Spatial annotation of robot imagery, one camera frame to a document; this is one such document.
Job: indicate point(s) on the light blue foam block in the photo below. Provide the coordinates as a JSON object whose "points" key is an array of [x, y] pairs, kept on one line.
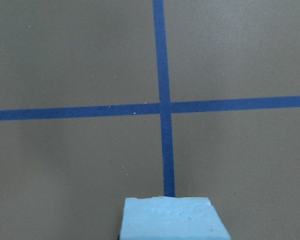
{"points": [[171, 218]]}

